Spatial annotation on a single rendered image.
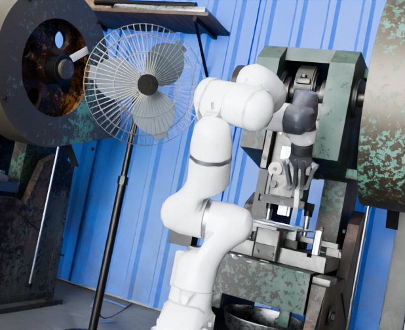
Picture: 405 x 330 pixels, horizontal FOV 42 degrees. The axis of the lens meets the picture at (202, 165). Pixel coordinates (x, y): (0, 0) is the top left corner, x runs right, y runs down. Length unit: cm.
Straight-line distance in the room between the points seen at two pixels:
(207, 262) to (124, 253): 240
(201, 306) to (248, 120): 50
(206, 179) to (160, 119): 128
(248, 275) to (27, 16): 159
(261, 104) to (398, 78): 60
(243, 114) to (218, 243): 35
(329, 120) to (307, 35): 154
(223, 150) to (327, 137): 80
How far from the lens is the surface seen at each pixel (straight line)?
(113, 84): 249
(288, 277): 192
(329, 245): 210
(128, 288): 374
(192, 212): 139
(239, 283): 197
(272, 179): 207
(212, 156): 129
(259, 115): 128
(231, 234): 139
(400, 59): 177
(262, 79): 138
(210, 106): 133
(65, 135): 293
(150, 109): 258
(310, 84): 213
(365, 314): 326
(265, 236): 199
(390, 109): 174
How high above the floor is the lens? 86
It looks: 3 degrees up
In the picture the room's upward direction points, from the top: 11 degrees clockwise
